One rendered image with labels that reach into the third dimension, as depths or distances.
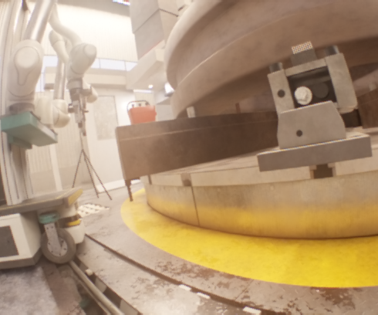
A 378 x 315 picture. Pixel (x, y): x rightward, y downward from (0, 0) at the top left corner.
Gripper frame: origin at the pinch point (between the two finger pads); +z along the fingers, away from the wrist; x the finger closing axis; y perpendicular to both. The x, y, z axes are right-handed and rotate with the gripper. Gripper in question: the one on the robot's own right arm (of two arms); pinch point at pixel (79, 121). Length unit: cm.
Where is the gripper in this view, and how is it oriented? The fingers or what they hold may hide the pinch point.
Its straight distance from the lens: 117.6
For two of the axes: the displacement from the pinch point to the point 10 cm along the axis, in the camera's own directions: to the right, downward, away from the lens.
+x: 3.8, -0.6, -9.2
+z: 1.9, 9.8, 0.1
